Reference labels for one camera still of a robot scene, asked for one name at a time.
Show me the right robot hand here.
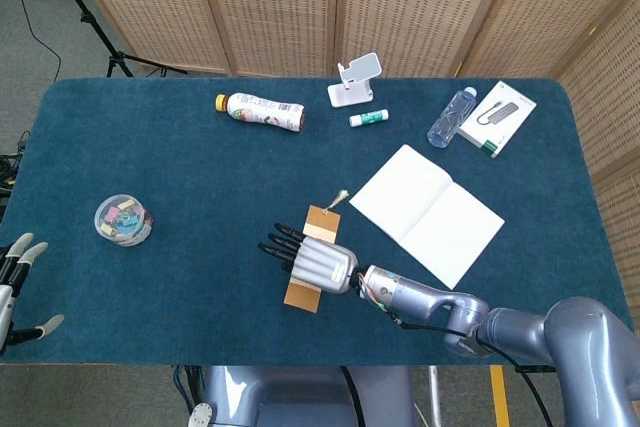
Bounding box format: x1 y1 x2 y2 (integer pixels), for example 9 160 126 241
257 221 360 295

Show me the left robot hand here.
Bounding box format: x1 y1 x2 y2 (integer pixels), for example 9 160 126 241
0 232 65 353

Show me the orange and cream tasselled bookmark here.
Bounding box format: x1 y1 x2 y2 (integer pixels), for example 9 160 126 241
282 189 350 315

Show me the open white notebook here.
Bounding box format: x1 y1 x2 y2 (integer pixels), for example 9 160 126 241
348 143 506 291

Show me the clear jar of colourful clips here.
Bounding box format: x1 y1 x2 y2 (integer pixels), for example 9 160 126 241
93 193 155 248

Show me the silver robot torso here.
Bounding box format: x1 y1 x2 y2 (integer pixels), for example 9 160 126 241
187 365 416 427

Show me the green and white glue stick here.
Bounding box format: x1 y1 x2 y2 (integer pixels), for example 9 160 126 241
348 109 391 128

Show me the teal table cloth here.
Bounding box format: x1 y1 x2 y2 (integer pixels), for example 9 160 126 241
0 77 635 367

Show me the tea bottle with yellow cap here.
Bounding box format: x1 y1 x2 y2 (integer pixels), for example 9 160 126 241
214 91 306 134

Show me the white folding phone stand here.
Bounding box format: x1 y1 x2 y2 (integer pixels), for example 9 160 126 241
327 52 383 109

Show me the clear plastic water bottle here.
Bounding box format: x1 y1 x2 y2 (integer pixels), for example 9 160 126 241
426 86 479 149

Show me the white USB hub box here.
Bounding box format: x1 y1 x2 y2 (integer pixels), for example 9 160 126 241
458 79 538 159

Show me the wicker folding screen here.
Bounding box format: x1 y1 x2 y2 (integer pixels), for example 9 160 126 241
59 0 640 338

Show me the black tripod stand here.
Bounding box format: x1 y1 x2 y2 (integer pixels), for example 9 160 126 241
39 0 189 79

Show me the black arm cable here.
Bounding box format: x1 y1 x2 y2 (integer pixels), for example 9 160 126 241
394 316 556 427

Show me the black floor cable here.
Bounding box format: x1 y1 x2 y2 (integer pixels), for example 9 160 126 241
9 0 62 81

